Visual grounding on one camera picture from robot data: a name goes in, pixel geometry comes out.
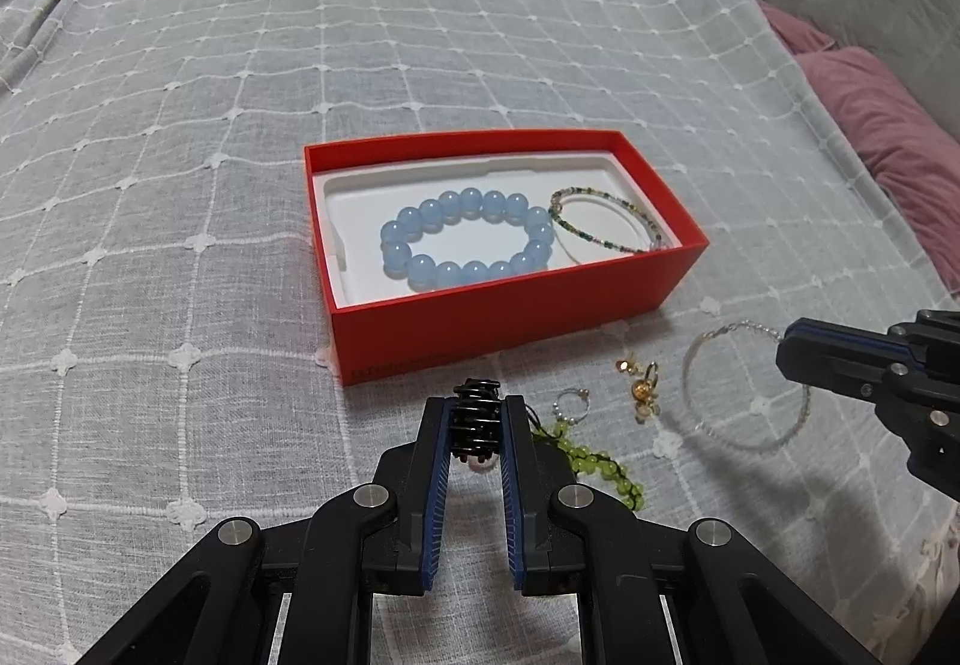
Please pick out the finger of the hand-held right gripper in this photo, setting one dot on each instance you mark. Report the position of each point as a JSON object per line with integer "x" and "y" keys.
{"x": 832, "y": 365}
{"x": 840, "y": 328}

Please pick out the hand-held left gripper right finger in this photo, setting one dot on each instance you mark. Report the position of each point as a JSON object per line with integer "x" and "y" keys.
{"x": 512, "y": 485}

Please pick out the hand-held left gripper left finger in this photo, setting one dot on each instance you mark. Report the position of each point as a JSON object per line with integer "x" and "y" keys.
{"x": 442, "y": 485}

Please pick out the black hair claw clip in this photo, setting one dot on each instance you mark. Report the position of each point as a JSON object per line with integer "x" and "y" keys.
{"x": 476, "y": 410}

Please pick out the small beaded hoop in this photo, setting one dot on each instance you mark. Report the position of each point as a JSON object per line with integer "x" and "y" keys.
{"x": 560, "y": 405}

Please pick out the red cardboard box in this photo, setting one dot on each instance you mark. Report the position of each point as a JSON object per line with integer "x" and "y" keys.
{"x": 480, "y": 328}

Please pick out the gold ball drop earring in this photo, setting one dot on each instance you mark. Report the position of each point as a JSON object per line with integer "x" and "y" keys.
{"x": 643, "y": 392}

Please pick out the small gold stud earring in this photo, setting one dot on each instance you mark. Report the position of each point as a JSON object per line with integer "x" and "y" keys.
{"x": 624, "y": 365}

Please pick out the large pink pillow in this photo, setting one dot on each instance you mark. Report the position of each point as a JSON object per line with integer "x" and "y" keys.
{"x": 892, "y": 133}

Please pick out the grey checked blanket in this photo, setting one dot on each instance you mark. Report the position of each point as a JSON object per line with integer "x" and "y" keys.
{"x": 225, "y": 185}

